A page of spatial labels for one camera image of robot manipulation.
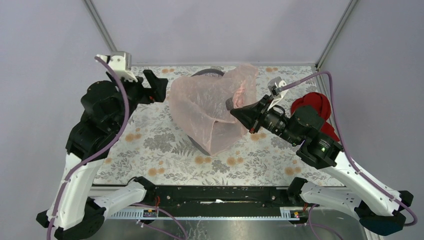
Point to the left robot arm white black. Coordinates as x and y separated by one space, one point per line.
106 112

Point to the floral patterned table mat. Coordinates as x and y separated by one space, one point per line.
152 146

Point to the grey mesh trash bin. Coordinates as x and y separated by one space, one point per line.
209 72

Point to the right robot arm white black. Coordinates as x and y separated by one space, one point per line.
376 206

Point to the red cloth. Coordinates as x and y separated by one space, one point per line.
323 107

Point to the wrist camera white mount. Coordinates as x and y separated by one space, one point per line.
120 62
275 86

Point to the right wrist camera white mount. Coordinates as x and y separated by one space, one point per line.
275 86

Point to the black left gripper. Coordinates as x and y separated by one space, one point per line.
159 87

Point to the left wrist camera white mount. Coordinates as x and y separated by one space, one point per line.
120 62

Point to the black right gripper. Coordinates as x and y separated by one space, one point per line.
249 115

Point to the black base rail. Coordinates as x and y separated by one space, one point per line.
221 201

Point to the pink plastic trash bag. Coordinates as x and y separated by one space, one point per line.
197 105

